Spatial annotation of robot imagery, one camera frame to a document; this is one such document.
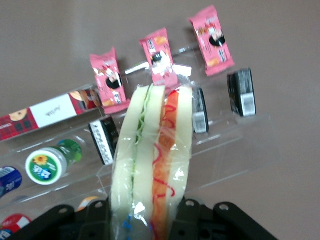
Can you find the blue lid yogurt cup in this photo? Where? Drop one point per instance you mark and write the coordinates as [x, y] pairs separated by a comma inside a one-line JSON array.
[[8, 181]]

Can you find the red lid yogurt cup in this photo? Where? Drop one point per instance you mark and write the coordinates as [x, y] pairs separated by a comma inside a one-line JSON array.
[[13, 223]]

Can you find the pink snack packet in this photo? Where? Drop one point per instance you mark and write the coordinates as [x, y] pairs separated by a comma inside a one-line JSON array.
[[157, 55], [110, 80], [212, 42]]

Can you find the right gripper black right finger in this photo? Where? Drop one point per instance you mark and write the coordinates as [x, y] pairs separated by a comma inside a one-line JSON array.
[[190, 221]]

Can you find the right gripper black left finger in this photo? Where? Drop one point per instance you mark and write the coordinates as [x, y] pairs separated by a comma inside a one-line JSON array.
[[96, 225]]

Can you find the orange lid yogurt cup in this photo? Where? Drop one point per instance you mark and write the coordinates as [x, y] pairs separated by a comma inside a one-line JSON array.
[[87, 202]]

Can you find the triangle sandwich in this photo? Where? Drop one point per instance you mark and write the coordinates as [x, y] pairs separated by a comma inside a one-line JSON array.
[[150, 155]]

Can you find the red plaid cookie box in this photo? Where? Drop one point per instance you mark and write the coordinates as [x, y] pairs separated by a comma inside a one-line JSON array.
[[50, 112]]

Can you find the small black carton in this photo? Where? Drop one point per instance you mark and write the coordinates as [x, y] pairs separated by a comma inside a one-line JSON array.
[[200, 112], [242, 95], [103, 142]]

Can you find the green lid yogurt cup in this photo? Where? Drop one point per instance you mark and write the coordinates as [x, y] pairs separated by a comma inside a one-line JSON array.
[[46, 165]]

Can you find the clear acrylic stepped stand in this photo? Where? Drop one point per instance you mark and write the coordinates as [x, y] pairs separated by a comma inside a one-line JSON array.
[[225, 150]]

